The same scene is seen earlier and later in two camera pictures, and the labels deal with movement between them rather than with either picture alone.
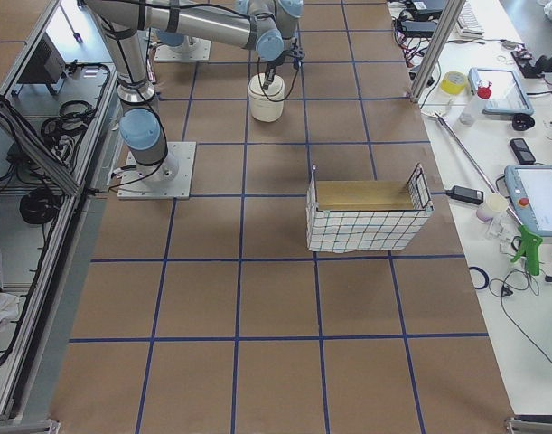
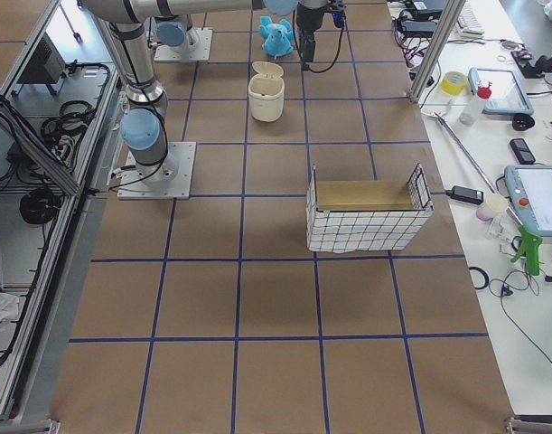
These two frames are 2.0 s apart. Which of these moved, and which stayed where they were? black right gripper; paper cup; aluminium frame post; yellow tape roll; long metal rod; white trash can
Moved: white trash can; black right gripper
Stayed: long metal rod; aluminium frame post; yellow tape roll; paper cup
